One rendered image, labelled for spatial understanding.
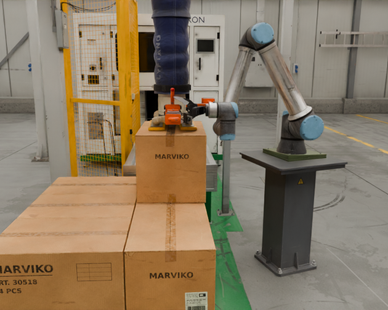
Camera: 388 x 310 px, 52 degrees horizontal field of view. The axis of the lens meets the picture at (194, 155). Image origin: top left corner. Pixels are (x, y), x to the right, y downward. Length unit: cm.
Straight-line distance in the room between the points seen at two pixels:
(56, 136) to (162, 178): 167
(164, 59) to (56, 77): 150
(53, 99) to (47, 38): 51
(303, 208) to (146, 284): 125
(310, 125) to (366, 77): 1059
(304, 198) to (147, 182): 102
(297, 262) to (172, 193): 99
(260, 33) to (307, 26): 1003
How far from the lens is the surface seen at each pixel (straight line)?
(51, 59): 367
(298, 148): 255
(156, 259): 177
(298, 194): 260
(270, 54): 229
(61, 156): 375
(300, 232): 271
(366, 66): 1290
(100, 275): 182
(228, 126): 223
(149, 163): 224
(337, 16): 1260
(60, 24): 361
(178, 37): 240
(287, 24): 590
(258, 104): 1181
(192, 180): 226
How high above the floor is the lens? 131
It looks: 13 degrees down
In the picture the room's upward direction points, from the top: straight up
